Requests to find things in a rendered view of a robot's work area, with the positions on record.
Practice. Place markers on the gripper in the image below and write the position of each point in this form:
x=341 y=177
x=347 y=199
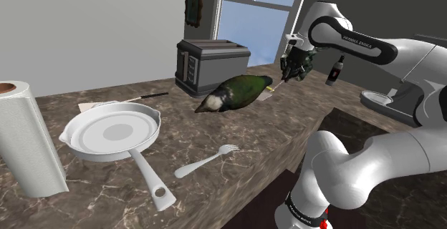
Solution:
x=299 y=61

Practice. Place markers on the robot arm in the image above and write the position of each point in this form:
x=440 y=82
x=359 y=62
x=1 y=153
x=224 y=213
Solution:
x=352 y=176

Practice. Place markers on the dark bottle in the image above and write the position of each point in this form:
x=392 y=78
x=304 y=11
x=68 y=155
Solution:
x=335 y=72

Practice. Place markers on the pale flat tool, yellow band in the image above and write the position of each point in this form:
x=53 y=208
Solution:
x=265 y=96

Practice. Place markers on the window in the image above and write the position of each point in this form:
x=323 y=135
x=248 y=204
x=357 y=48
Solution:
x=255 y=26

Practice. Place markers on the green and white oval fruit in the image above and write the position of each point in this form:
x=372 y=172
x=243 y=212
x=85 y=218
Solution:
x=237 y=92

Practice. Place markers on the grey toaster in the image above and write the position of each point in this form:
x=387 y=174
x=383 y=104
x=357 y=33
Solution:
x=216 y=69

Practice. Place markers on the white fork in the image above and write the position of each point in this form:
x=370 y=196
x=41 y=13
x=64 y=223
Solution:
x=195 y=166

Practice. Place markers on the white frying pan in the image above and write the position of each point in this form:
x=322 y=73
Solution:
x=111 y=130

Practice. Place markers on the white paper towel roll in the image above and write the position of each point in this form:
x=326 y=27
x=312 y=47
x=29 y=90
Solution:
x=26 y=141

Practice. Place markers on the dark framed wall picture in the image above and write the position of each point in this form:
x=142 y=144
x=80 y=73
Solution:
x=194 y=1

